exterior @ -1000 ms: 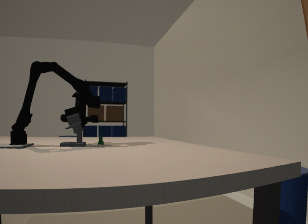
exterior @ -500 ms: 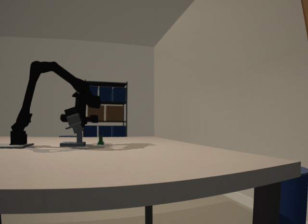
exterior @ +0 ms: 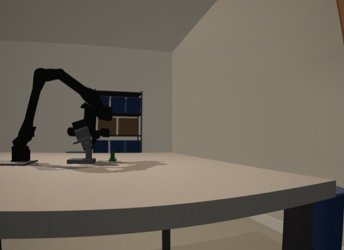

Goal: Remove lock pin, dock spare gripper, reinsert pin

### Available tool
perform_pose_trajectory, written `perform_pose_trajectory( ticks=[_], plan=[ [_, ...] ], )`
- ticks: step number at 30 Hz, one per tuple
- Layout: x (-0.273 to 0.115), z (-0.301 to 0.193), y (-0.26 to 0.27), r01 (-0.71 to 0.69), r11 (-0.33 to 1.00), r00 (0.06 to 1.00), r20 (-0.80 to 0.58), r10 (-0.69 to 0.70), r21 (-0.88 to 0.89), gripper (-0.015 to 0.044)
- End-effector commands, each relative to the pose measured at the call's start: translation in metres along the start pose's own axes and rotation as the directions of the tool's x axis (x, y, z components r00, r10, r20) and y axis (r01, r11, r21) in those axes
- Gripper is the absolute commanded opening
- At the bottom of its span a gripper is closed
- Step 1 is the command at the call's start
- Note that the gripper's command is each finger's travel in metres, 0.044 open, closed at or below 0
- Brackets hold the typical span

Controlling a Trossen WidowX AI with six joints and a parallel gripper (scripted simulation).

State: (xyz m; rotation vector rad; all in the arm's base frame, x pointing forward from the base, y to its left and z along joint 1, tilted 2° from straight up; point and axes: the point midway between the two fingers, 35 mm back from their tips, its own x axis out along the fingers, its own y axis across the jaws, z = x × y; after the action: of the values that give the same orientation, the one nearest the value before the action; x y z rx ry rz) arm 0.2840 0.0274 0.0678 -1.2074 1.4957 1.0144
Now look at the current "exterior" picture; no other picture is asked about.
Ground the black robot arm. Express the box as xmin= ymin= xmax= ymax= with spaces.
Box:
xmin=10 ymin=68 xmax=113 ymax=162

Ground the green flat bar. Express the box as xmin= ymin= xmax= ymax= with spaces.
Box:
xmin=109 ymin=150 xmax=116 ymax=161

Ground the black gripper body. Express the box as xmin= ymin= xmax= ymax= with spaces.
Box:
xmin=67 ymin=116 xmax=110 ymax=137

